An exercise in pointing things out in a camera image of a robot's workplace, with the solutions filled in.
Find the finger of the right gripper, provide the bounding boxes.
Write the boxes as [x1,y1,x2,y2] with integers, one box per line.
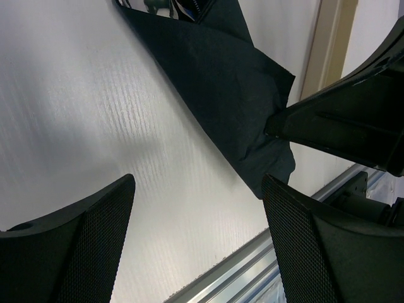
[266,18,403,177]

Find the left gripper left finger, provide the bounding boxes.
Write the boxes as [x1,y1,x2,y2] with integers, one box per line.
[1,174,135,302]

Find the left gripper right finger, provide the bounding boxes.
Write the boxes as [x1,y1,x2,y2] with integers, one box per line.
[262,175,403,302]

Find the black paper napkin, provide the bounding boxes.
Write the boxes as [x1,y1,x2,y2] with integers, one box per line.
[116,1,295,198]

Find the silver knife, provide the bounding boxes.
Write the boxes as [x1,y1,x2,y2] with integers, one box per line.
[172,0,206,22]

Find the wooden handled spoon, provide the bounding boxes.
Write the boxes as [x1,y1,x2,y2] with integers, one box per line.
[123,0,170,17]

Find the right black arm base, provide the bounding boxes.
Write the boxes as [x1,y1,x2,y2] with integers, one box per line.
[323,172,403,229]

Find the aluminium rail frame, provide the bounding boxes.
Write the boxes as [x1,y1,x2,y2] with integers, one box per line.
[166,164,403,302]

